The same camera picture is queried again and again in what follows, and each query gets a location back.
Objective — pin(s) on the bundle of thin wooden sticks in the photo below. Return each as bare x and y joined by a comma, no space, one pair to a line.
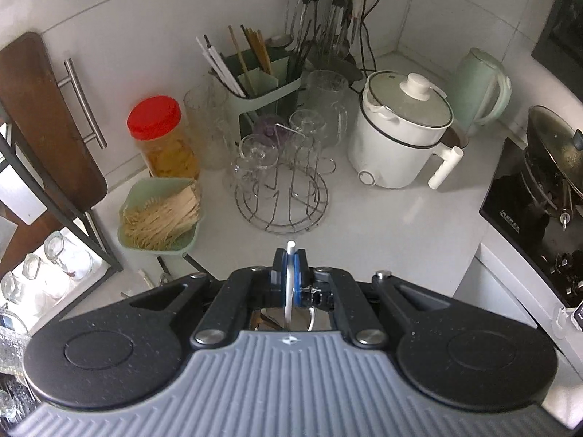
164,218

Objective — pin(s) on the clear stemmed glass cup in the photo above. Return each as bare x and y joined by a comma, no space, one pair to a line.
255,154
307,136

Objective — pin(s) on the textured glass pitcher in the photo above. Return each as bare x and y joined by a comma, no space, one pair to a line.
11,337

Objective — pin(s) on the green cutlery holder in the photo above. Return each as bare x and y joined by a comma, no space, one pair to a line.
264,95

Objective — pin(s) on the black stove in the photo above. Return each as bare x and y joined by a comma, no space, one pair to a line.
524,218

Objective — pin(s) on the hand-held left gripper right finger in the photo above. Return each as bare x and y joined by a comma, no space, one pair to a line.
299,277

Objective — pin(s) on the white chopstick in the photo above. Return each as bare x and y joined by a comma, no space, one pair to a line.
290,277
145,278

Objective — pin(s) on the bunch of dark thin utensils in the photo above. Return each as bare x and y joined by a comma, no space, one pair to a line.
300,59

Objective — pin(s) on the green plastic basket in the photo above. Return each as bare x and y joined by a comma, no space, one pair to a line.
136,191

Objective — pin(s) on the brown wooden cutting board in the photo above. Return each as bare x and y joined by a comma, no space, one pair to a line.
45,123

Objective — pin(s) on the red lid plastic jar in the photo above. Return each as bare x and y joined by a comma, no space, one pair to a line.
159,145

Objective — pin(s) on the row of hanging kitchen tools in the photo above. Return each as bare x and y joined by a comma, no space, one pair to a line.
337,9

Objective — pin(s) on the white tray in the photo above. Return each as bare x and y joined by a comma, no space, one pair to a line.
50,300

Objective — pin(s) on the mint green electric kettle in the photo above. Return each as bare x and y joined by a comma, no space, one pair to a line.
478,86

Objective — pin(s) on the clear glass with red print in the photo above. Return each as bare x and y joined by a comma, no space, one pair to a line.
68,255

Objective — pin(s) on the black range hood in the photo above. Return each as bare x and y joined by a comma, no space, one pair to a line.
564,9

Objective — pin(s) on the tall clear glass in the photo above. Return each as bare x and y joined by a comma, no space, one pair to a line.
207,127

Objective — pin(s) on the wok with lid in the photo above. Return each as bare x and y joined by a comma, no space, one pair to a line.
555,145

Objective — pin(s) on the clear drinking glass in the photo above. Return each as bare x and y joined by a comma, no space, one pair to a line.
13,289
38,273

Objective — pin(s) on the white plastic board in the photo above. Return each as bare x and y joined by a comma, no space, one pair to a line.
18,191

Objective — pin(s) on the white electric cooker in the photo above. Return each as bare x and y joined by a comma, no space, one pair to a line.
391,145

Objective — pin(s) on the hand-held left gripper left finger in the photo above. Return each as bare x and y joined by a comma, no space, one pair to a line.
283,277

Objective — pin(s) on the bunch of assorted chopsticks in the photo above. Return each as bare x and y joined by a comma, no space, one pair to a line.
255,50

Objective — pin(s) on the purple glass cup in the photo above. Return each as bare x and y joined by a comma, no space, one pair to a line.
268,127

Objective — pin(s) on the small clear plastic container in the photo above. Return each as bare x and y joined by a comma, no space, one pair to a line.
564,316

